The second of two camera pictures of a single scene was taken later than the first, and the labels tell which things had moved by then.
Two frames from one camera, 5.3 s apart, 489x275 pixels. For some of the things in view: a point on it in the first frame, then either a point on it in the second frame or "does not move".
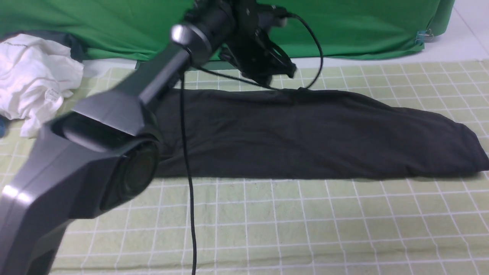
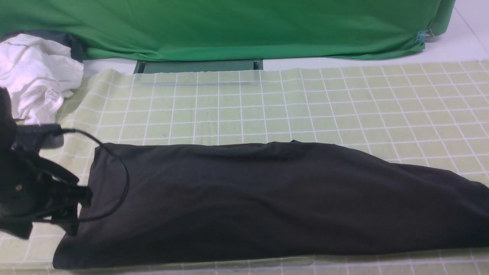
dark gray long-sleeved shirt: x=308 y=133 → x=151 y=202
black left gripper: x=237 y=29 → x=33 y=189
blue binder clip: x=423 y=36 does not move
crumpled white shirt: x=35 y=74 does not move
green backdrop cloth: x=140 y=30 does not move
